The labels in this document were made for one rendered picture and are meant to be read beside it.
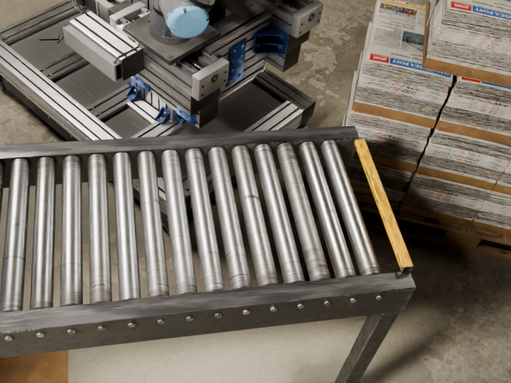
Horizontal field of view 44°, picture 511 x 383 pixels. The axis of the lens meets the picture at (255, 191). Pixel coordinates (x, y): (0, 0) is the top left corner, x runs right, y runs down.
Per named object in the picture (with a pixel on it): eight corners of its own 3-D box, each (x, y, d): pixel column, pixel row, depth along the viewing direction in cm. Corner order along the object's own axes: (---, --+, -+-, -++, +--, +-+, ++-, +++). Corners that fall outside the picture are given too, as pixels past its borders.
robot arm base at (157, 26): (138, 27, 200) (136, 1, 192) (172, 9, 208) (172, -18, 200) (170, 50, 194) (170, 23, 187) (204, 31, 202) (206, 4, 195)
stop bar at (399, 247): (363, 142, 181) (366, 137, 179) (413, 271, 154) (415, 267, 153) (353, 143, 180) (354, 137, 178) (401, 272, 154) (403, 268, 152)
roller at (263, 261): (245, 153, 180) (249, 141, 176) (277, 298, 152) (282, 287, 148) (229, 153, 179) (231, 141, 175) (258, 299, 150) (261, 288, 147)
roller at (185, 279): (178, 157, 176) (178, 145, 172) (198, 306, 148) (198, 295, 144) (160, 158, 175) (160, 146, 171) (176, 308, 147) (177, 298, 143)
